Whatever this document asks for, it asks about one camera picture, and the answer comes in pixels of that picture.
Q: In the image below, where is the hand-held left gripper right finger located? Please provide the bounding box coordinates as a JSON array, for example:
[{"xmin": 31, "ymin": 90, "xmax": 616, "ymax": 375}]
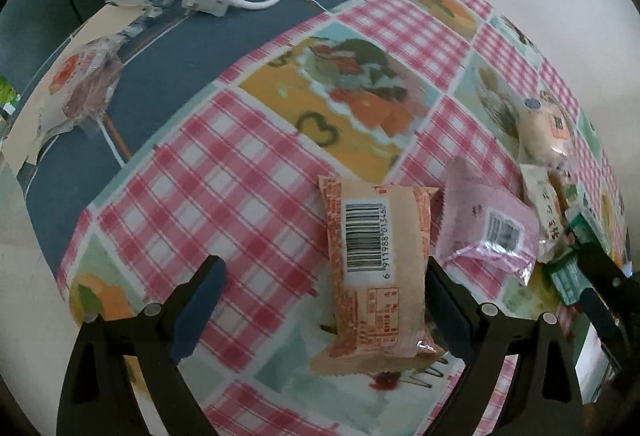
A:
[{"xmin": 425, "ymin": 256, "xmax": 586, "ymax": 436}]

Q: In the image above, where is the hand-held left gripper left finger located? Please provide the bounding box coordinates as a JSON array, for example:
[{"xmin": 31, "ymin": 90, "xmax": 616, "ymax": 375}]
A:
[{"xmin": 56, "ymin": 255, "xmax": 228, "ymax": 436}]

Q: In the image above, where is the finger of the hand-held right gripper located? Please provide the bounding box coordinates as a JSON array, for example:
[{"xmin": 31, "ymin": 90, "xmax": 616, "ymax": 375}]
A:
[
  {"xmin": 575, "ymin": 243, "xmax": 640, "ymax": 311},
  {"xmin": 580, "ymin": 288, "xmax": 633, "ymax": 374}
]

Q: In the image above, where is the light green snack packet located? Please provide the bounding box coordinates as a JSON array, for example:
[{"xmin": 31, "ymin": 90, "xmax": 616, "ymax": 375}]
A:
[{"xmin": 544, "ymin": 251, "xmax": 593, "ymax": 307}]

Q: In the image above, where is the orange barcode snack packet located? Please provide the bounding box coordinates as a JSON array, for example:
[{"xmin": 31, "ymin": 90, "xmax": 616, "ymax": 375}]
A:
[{"xmin": 310, "ymin": 173, "xmax": 448, "ymax": 374}]

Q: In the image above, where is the green and white snack packet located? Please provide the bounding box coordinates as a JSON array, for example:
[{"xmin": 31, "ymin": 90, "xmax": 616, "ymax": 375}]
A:
[{"xmin": 565, "ymin": 183, "xmax": 613, "ymax": 251}]

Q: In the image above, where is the white printed snack packet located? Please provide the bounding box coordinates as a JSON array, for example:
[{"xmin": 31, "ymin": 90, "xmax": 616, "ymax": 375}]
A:
[{"xmin": 520, "ymin": 163, "xmax": 571, "ymax": 264}]

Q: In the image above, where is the pink snack packet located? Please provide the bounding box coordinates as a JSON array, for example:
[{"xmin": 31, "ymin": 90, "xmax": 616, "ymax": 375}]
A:
[{"xmin": 436, "ymin": 156, "xmax": 543, "ymax": 287}]

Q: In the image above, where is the pink checkered picture tablecloth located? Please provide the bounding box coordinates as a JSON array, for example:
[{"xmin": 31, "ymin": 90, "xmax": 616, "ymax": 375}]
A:
[{"xmin": 55, "ymin": 0, "xmax": 628, "ymax": 436}]

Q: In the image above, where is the clear packet with white bun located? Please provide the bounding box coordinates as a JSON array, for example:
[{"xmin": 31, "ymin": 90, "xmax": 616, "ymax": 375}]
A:
[{"xmin": 510, "ymin": 90, "xmax": 581, "ymax": 177}]

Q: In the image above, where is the clear bun packet orange print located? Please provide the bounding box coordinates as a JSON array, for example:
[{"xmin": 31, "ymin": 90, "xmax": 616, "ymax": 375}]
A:
[{"xmin": 35, "ymin": 38, "xmax": 123, "ymax": 141}]

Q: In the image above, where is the blue tablecloth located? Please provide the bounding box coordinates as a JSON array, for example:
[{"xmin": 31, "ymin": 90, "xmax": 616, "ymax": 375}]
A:
[{"xmin": 20, "ymin": 0, "xmax": 426, "ymax": 277}]

